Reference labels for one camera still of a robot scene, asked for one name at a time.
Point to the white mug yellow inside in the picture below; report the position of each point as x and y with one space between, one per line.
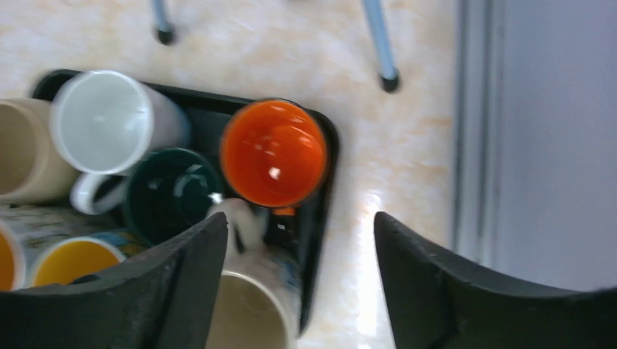
13 261

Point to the plain white mug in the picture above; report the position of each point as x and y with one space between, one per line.
103 123

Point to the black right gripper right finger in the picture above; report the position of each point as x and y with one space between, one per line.
438 299

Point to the beige round mug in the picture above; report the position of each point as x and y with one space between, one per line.
32 171

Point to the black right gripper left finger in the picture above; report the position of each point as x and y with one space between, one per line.
22 327

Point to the black mug orange inside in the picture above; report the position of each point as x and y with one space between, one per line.
274 154

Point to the blue mug yellow inside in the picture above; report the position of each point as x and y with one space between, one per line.
73 258

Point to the blue camera tripod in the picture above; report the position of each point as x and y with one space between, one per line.
389 74

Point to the dark green mug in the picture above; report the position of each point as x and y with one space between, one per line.
169 191

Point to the tall cream patterned mug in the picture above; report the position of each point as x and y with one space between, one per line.
258 303

